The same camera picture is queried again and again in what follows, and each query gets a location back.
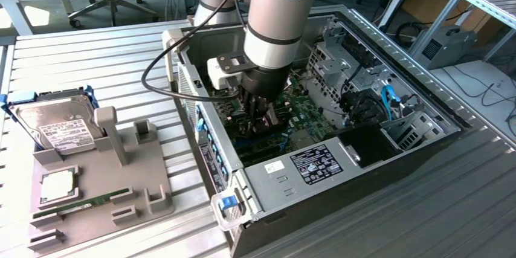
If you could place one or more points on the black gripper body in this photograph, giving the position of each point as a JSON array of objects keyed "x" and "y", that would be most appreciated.
[{"x": 266, "y": 84}]

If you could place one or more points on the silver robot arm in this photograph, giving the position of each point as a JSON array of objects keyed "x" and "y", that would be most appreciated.
[{"x": 278, "y": 13}]

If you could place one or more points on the silver chipset heatsink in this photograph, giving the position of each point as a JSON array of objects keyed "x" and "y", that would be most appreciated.
[{"x": 302, "y": 137}]

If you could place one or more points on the green motherboard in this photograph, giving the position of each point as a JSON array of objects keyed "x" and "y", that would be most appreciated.
[{"x": 310, "y": 110}]

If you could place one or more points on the silver disk bay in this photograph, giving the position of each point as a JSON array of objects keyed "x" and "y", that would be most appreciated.
[
  {"x": 329, "y": 67},
  {"x": 415, "y": 132}
]

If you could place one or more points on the grey power supply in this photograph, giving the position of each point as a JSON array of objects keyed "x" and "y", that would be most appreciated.
[{"x": 278, "y": 188}]

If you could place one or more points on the black fan shroud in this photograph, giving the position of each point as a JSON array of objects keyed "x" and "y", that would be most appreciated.
[{"x": 363, "y": 146}]

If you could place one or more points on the blue case latch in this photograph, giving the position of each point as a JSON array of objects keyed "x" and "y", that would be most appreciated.
[{"x": 227, "y": 203}]

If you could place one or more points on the open grey PC case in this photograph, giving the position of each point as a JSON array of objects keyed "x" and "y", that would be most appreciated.
[{"x": 323, "y": 224}]

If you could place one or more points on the blue disk caddy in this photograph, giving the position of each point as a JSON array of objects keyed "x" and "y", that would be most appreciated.
[{"x": 91, "y": 96}]

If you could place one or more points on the grey parts rack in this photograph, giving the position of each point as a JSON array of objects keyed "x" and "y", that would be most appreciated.
[{"x": 101, "y": 185}]

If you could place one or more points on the grey control box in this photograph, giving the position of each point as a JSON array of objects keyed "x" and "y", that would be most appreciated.
[{"x": 447, "y": 49}]

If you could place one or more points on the silver hard disk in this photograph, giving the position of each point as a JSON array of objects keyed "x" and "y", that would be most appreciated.
[{"x": 53, "y": 119}]

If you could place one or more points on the green RAM stick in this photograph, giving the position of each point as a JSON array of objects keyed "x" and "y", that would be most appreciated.
[{"x": 89, "y": 202}]

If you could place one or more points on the silver CPU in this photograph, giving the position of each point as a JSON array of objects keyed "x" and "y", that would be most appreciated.
[{"x": 58, "y": 187}]

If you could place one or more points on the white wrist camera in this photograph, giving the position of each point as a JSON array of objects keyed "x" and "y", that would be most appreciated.
[{"x": 219, "y": 73}]

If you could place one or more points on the aluminium frame table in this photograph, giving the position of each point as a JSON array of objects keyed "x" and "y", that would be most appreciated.
[{"x": 483, "y": 1}]

